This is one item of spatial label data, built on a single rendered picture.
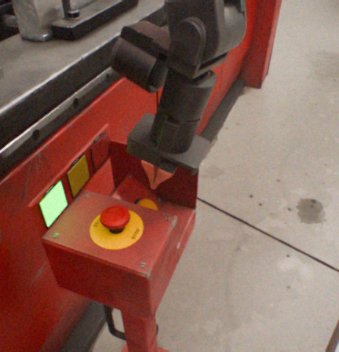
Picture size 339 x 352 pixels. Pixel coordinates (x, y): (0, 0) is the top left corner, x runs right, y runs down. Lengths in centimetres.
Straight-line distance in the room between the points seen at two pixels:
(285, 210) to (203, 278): 52
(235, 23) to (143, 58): 11
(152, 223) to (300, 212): 124
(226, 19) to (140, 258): 29
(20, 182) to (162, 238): 30
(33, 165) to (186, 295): 83
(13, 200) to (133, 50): 35
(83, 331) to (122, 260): 80
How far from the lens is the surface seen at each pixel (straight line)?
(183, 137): 45
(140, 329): 78
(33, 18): 83
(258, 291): 138
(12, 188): 66
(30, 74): 70
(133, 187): 61
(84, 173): 55
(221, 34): 37
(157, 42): 42
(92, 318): 126
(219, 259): 143
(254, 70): 255
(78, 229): 50
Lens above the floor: 115
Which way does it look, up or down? 42 degrees down
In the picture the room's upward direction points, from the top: straight up
